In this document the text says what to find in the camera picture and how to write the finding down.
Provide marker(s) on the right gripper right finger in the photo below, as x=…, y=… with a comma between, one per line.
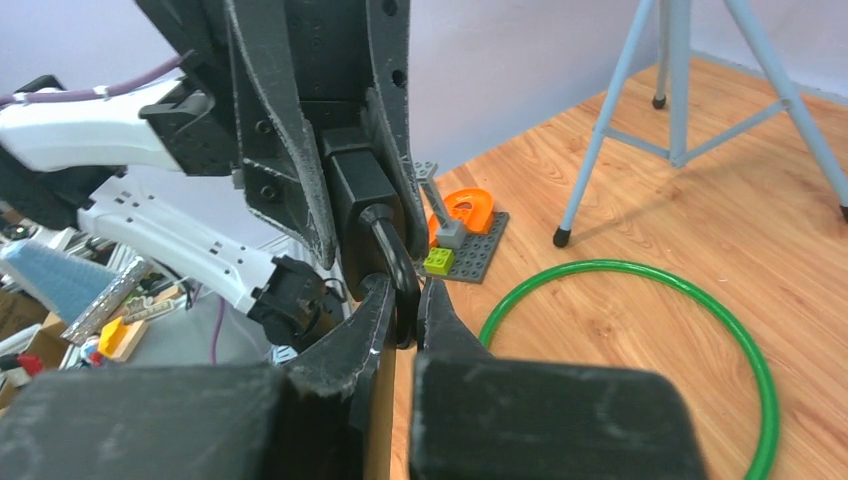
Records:
x=477, y=416

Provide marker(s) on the orange grey brick toy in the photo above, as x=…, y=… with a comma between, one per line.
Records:
x=464, y=230

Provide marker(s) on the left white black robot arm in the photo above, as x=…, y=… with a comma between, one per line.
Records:
x=66, y=159

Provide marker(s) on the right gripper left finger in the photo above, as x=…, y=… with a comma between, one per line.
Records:
x=326, y=414

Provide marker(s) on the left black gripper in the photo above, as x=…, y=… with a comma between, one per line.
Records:
x=260, y=75

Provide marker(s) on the black padlock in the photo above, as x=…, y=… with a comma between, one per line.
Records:
x=370, y=224

